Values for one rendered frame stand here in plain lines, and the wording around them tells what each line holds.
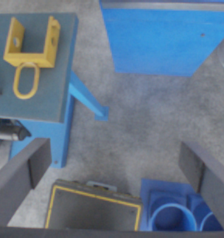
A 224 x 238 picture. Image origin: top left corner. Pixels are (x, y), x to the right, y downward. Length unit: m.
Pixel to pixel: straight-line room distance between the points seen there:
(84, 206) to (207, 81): 1.51
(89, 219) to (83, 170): 0.46
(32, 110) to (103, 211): 0.96
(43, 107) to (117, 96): 1.12
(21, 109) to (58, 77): 0.17
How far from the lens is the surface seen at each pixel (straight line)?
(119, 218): 1.40
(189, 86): 1.78
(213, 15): 1.10
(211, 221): 1.69
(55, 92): 0.63
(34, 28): 0.78
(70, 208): 1.45
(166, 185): 1.66
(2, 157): 1.88
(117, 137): 1.61
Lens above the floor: 1.61
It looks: 80 degrees down
